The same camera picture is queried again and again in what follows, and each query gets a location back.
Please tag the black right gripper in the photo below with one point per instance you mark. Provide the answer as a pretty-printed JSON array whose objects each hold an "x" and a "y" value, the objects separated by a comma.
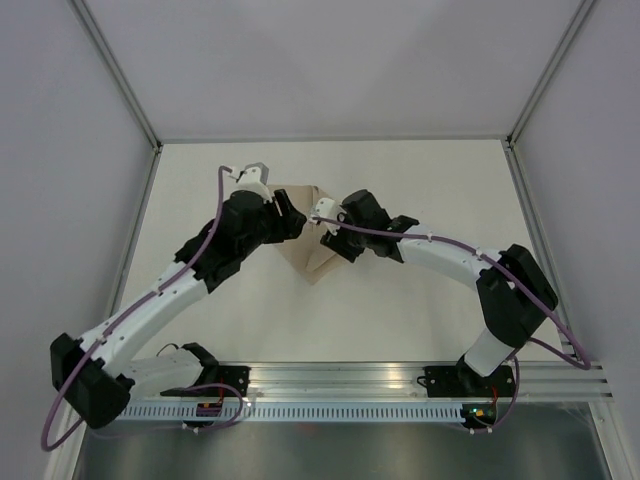
[{"x": 335, "y": 241}]

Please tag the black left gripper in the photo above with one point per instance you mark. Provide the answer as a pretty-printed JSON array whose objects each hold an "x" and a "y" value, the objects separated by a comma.
[{"x": 290, "y": 225}]

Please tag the beige cloth napkin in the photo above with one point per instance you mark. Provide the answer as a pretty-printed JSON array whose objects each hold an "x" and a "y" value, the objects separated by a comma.
[{"x": 306, "y": 255}]

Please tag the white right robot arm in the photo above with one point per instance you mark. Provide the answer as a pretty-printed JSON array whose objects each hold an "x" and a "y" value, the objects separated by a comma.
[{"x": 515, "y": 296}]

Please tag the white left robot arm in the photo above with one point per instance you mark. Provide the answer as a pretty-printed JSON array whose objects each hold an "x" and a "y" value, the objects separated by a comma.
[{"x": 97, "y": 373}]

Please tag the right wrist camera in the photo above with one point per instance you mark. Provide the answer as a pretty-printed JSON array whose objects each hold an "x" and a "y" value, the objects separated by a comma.
[{"x": 325, "y": 209}]

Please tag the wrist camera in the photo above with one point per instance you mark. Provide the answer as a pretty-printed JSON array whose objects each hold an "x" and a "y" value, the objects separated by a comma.
[
  {"x": 325, "y": 209},
  {"x": 252, "y": 178}
]

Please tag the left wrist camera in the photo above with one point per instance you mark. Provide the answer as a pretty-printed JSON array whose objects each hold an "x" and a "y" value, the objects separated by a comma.
[{"x": 252, "y": 178}]

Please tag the aluminium mounting rail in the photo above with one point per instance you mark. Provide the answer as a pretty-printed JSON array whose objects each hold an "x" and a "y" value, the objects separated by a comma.
[{"x": 535, "y": 381}]

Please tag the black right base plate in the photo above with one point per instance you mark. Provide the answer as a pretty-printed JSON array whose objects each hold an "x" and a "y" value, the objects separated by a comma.
[{"x": 450, "y": 382}]

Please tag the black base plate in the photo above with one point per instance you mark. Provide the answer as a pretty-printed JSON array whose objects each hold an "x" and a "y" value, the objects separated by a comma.
[
  {"x": 221, "y": 381},
  {"x": 450, "y": 382}
]

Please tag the white slotted cable duct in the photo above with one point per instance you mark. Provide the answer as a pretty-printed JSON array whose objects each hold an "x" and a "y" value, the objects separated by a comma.
[{"x": 385, "y": 412}]

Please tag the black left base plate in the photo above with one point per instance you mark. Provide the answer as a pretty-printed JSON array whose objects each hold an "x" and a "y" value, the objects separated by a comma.
[{"x": 221, "y": 381}]

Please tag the left aluminium frame post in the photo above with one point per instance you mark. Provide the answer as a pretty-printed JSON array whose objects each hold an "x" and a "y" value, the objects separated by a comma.
[{"x": 97, "y": 38}]

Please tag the aluminium frame post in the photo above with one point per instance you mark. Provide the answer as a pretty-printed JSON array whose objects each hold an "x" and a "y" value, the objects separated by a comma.
[
  {"x": 97, "y": 38},
  {"x": 569, "y": 36}
]

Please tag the right aluminium frame post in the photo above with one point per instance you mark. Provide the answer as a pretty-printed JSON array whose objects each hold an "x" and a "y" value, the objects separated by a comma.
[{"x": 569, "y": 36}]

